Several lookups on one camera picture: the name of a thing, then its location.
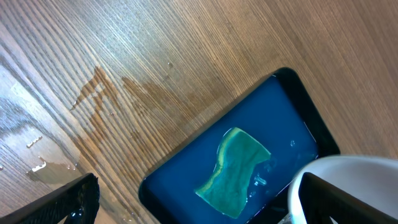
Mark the black tray with blue water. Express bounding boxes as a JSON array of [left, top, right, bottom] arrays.
[[138, 68, 340, 223]]

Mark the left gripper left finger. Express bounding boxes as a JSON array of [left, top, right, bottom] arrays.
[[1, 173, 100, 224]]

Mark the white plate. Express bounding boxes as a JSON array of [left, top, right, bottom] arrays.
[[287, 155, 397, 224]]

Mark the green yellow sponge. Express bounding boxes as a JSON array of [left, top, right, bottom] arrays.
[[195, 128, 271, 219]]

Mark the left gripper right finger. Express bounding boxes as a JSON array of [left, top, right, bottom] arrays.
[[298, 172, 397, 224]]

